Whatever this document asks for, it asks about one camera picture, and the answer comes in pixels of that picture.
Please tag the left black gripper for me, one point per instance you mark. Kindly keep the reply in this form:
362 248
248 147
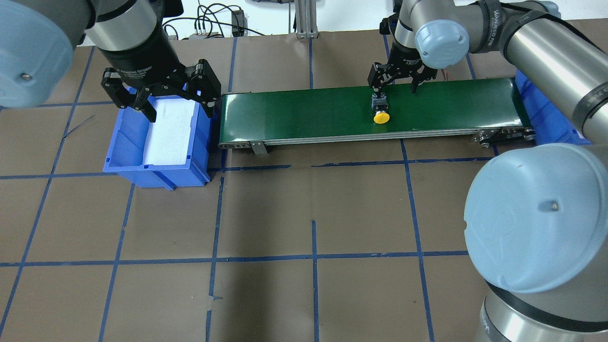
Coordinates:
138 58

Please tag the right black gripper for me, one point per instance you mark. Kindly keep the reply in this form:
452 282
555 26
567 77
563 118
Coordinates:
405 61

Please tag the yellow push button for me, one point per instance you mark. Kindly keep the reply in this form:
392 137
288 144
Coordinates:
379 105

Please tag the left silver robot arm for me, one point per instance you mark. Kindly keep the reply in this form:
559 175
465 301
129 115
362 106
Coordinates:
38 39

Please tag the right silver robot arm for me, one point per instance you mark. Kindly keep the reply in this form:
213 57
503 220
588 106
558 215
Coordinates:
535 216

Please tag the white foam pad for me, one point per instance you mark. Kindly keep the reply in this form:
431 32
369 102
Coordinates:
168 138

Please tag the blue source bin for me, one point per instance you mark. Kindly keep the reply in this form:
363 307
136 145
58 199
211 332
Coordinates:
126 147

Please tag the green conveyor belt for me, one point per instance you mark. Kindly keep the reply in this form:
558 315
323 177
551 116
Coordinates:
490 110

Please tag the black power adapter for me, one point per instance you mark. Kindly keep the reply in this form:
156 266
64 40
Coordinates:
238 23

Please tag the blue destination bin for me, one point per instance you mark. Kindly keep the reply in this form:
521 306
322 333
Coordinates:
549 124

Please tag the aluminium frame post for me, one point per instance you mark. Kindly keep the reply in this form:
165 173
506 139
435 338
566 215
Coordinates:
306 19

